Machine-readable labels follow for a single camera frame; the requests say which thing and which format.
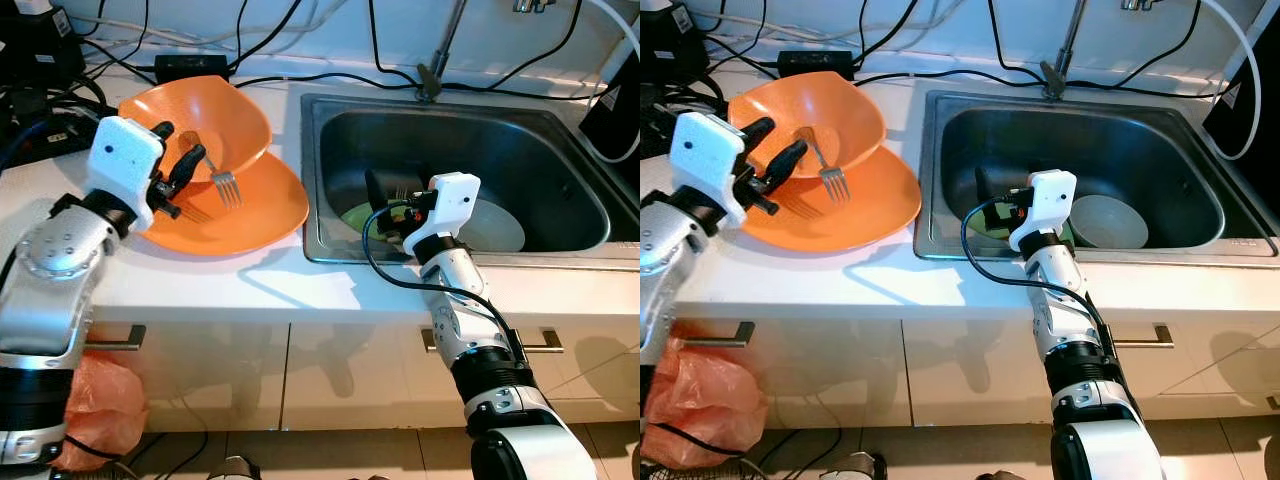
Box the grey robot left foot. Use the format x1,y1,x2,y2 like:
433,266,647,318
818,452,888,480

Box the thin black cable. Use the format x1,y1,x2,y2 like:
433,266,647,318
855,68,1043,91
232,70,421,93

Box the white hose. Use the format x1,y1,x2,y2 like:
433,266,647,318
1195,0,1264,163
583,0,641,166

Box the silver metal fork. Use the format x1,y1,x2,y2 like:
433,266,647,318
797,126,852,202
188,130,244,209

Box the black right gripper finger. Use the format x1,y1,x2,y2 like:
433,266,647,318
975,163,1007,204
366,167,403,213

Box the orange plastic bag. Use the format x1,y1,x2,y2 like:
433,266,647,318
642,335,771,473
52,350,150,473

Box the stainless steel sink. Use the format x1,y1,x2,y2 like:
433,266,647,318
912,88,1280,269
300,92,641,267

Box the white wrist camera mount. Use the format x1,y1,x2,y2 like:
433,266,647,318
668,110,748,231
403,172,483,257
1008,169,1079,254
85,115,167,233

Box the orange bowl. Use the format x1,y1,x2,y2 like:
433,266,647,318
727,70,889,183
117,75,274,188

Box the black power strip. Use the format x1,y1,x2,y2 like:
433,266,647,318
0,85,113,171
640,82,726,126

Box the black box with white label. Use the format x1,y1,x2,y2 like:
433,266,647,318
0,0,88,93
640,0,713,88

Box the chrome faucet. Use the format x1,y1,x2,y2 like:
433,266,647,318
415,0,549,104
1040,0,1159,101

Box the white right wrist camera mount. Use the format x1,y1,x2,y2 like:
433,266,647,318
1008,169,1079,254
403,172,483,257

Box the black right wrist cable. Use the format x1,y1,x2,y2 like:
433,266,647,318
360,205,528,361
960,195,1119,361

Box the black power adapter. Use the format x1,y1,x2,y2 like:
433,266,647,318
153,53,230,84
777,50,855,82

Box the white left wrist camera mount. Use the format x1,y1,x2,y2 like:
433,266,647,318
668,110,748,231
85,115,167,233

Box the orange plate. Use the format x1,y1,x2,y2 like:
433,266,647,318
740,145,924,254
133,150,312,257

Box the black appliance box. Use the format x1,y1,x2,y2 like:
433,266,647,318
578,50,641,166
1200,40,1280,173

